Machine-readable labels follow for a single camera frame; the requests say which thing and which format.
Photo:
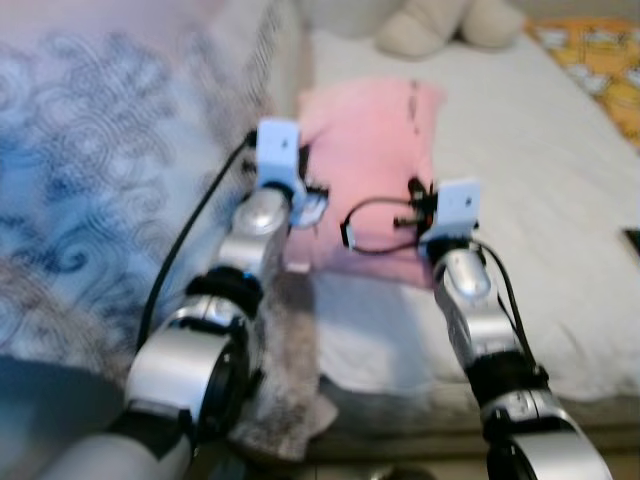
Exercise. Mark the pink pillow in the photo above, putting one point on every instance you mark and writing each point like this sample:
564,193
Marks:
365,140

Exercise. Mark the dark cover book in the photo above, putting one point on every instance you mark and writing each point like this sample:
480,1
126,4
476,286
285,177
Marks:
633,242

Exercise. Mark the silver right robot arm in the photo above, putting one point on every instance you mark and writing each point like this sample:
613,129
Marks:
480,320

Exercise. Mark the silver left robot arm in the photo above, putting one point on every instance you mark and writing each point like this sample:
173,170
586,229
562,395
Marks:
190,360

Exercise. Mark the white quilted bed sheet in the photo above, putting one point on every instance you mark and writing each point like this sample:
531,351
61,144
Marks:
540,250

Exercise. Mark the beige plush toy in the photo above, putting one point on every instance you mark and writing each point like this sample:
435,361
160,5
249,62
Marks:
440,25

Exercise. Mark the grey fuzzy cloth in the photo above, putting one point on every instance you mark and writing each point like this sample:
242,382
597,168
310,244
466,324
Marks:
290,390

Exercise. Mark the yellow egg print duvet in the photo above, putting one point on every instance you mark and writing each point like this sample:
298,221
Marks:
600,70

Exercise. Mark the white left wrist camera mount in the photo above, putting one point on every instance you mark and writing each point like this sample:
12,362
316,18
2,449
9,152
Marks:
278,150

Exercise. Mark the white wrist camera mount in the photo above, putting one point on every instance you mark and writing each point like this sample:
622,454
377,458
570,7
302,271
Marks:
278,150
455,210

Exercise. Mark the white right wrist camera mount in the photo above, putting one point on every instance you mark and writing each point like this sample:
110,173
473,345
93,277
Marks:
455,210

